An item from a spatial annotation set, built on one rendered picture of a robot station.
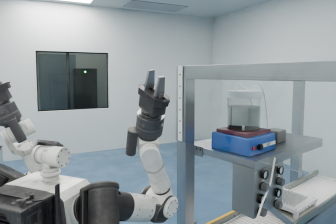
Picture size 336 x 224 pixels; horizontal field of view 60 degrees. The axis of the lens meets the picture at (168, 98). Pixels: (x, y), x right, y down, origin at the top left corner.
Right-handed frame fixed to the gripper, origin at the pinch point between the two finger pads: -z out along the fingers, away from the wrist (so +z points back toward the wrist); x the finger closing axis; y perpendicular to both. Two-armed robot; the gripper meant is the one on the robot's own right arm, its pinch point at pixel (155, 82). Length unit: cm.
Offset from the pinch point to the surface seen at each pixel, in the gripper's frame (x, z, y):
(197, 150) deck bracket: 8, 44, 36
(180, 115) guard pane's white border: 19.2, 30.0, 31.4
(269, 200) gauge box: -25, 50, 47
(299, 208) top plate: -27, 75, 84
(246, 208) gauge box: -23, 51, 36
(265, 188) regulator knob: -25, 41, 41
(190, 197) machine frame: 2, 65, 30
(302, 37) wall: 167, 61, 414
